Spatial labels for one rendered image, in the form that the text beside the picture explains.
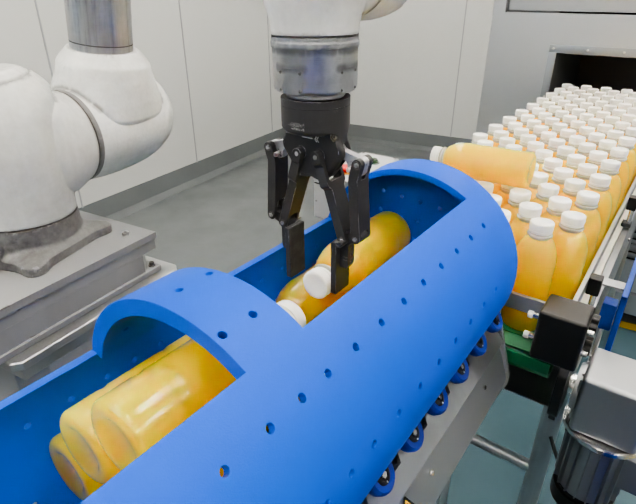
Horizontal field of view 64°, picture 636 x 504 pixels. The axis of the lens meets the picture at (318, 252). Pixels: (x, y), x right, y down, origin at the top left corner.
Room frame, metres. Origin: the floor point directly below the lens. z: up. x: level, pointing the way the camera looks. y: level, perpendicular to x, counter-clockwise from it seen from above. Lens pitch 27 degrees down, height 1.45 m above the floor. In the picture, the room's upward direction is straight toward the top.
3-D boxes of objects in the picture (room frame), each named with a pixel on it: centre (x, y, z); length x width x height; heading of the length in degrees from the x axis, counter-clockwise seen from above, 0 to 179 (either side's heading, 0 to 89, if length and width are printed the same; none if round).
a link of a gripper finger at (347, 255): (0.53, -0.04, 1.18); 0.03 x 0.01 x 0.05; 54
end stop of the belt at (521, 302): (0.82, -0.25, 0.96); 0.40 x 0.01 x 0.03; 54
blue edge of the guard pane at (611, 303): (1.12, -0.78, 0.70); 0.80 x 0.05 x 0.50; 144
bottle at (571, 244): (0.81, -0.44, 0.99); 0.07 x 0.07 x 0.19
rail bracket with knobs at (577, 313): (0.67, -0.39, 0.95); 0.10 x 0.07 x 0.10; 54
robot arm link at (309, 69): (0.56, 0.00, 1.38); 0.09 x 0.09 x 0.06
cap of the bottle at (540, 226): (0.78, -0.38, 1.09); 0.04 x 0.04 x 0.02
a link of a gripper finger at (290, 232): (0.58, 0.03, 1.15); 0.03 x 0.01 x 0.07; 144
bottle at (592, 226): (0.91, -0.52, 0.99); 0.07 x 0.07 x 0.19
